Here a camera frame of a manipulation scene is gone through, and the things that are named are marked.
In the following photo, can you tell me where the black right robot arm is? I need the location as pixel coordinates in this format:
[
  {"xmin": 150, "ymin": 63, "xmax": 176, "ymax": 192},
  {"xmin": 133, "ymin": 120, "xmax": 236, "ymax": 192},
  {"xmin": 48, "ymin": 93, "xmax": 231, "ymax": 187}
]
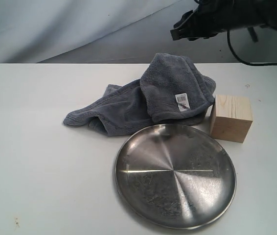
[{"xmin": 170, "ymin": 0, "xmax": 277, "ymax": 41}]

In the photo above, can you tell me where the round stainless steel plate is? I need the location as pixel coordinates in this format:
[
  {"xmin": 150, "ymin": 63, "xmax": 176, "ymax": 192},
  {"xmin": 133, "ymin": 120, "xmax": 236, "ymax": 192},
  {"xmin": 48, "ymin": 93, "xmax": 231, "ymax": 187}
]
[{"xmin": 114, "ymin": 124, "xmax": 237, "ymax": 230}]

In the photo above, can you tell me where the grey fleece towel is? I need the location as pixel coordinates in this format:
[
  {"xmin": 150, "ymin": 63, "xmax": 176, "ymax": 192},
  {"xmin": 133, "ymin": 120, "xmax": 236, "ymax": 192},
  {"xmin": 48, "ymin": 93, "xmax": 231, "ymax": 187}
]
[{"xmin": 63, "ymin": 53, "xmax": 216, "ymax": 136}]

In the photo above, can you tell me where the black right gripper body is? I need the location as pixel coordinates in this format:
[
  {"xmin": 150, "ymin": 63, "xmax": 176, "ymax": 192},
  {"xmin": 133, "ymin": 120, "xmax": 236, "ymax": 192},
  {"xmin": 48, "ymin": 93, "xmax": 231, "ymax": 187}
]
[{"xmin": 187, "ymin": 0, "xmax": 263, "ymax": 41}]

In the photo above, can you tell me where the light wooden cube block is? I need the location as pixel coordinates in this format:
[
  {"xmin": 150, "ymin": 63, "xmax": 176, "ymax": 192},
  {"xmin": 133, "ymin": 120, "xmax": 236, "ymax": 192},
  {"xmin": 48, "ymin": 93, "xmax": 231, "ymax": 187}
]
[{"xmin": 209, "ymin": 94, "xmax": 253, "ymax": 143}]

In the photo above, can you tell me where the grey backdrop cloth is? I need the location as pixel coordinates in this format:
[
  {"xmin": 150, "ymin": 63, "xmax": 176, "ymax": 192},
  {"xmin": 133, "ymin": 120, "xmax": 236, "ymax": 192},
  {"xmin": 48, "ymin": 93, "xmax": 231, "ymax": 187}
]
[{"xmin": 0, "ymin": 0, "xmax": 277, "ymax": 64}]

